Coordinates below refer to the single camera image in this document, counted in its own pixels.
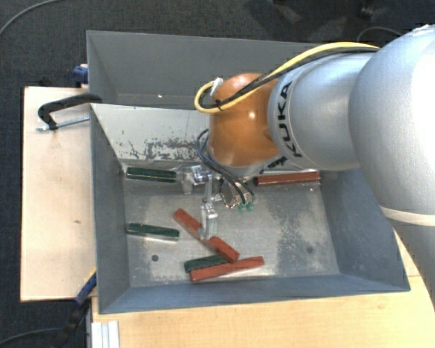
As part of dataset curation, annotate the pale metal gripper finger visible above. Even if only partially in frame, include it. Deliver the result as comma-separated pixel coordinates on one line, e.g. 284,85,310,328
181,165,205,196
200,202,219,241

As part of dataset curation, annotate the red-brown flat block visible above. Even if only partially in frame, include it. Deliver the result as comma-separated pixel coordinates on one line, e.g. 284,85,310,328
173,208,241,265
188,255,266,283
254,170,322,188

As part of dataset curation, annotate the dark green flat block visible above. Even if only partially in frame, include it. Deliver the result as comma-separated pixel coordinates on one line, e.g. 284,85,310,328
183,254,229,273
126,222,181,241
125,166,178,183

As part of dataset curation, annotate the grey metal bin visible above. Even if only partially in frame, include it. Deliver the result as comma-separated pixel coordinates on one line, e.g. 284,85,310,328
86,30,411,315

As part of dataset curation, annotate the pale wood board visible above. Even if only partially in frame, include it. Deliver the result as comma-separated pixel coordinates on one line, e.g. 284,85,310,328
20,86,97,302

